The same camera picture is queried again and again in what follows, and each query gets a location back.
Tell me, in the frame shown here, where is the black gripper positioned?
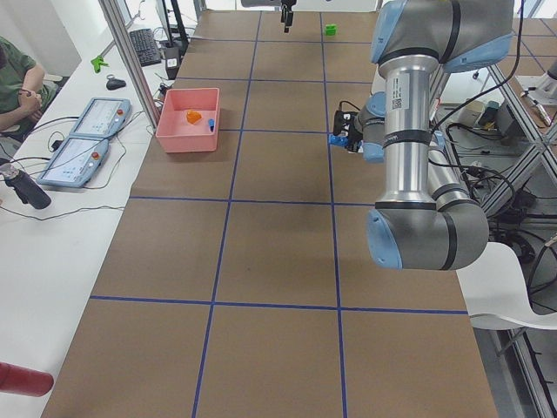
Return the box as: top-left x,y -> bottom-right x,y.
332,100 -> 363,144
280,0 -> 297,33

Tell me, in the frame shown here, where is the long blue toy block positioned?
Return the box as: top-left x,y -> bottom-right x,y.
327,134 -> 361,153

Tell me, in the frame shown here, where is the orange toy block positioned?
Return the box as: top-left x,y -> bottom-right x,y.
185,110 -> 203,125

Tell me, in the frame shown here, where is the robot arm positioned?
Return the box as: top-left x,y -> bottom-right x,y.
330,1 -> 513,270

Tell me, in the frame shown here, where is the pink plastic box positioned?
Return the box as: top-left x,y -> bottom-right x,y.
156,88 -> 220,153

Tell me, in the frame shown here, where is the green toy block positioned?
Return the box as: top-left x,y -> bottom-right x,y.
325,24 -> 338,37

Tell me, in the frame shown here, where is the black computer keyboard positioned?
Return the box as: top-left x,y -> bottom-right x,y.
129,29 -> 161,67

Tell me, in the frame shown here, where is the black computer mouse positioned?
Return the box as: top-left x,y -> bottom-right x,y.
105,74 -> 126,91

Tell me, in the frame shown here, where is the green plastic clamp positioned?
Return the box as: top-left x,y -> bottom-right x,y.
91,56 -> 109,74

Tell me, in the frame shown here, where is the upper teach pendant tablet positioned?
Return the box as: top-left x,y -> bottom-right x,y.
70,98 -> 131,138

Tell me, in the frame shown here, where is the teach pendant tablet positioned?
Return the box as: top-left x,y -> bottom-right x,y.
70,98 -> 131,138
37,137 -> 110,188

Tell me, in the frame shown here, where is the white chair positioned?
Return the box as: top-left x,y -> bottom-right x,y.
457,242 -> 556,331

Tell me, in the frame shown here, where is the lower teach pendant tablet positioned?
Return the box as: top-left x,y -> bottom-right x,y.
37,137 -> 110,188

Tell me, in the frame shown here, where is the seated person green shirt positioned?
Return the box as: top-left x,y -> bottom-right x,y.
1,37 -> 59,142

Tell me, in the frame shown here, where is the dark water bottle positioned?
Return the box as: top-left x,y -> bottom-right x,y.
1,163 -> 51,209

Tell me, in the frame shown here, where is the red cylinder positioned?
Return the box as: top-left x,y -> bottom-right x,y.
1,362 -> 54,397

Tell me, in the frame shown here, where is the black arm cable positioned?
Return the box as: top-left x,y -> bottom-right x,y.
428,0 -> 530,210

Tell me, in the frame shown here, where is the aluminium frame post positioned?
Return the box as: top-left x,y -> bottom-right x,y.
98,0 -> 160,131

